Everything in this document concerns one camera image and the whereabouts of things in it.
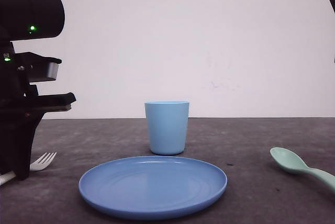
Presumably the mint green plastic spoon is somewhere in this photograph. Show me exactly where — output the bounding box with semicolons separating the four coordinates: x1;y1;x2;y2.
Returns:
270;147;334;192

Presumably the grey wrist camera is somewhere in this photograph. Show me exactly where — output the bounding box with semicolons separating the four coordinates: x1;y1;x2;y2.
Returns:
25;52;62;83

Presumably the white plastic fork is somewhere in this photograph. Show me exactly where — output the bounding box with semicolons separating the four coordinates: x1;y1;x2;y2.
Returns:
1;152;57;185

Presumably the light blue plastic cup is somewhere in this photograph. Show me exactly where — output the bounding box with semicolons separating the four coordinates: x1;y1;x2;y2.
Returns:
144;101;189;155

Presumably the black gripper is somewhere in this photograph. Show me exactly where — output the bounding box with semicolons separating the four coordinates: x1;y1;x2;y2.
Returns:
1;41;76;180

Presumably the blue plastic plate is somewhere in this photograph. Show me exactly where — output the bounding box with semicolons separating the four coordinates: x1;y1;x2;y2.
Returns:
79;156;228;220

